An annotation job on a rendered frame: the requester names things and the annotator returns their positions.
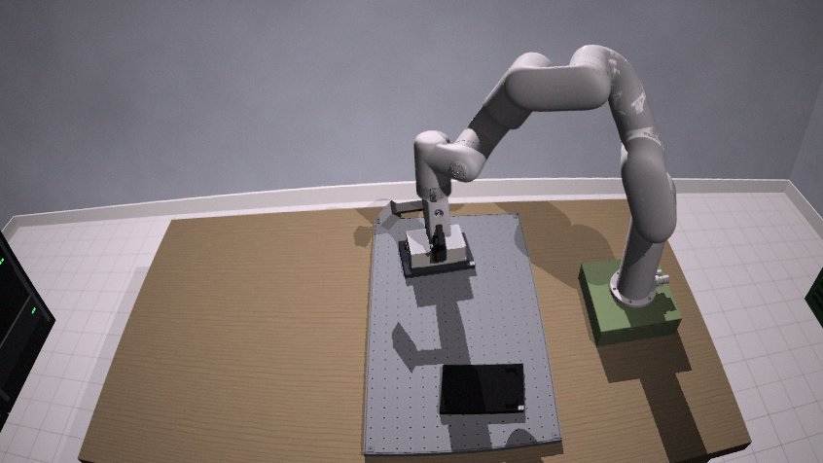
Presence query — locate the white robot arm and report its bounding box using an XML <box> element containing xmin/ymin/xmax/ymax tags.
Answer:
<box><xmin>413</xmin><ymin>45</ymin><xmax>677</xmax><ymax>308</ymax></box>

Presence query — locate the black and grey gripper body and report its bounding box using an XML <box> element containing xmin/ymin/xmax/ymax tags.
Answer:
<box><xmin>417</xmin><ymin>191</ymin><xmax>451</xmax><ymax>239</ymax></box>

